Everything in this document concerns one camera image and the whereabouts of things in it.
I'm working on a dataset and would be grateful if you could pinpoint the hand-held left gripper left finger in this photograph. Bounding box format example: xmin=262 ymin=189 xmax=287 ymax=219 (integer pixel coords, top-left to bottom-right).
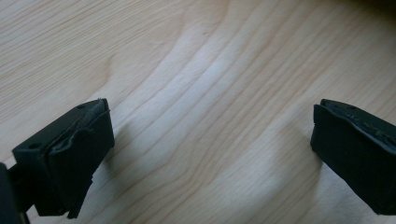
xmin=11 ymin=97 xmax=116 ymax=219

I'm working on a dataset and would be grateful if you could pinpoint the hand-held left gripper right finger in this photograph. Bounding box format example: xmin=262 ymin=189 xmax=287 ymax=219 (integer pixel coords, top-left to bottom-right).
xmin=309 ymin=98 xmax=396 ymax=217

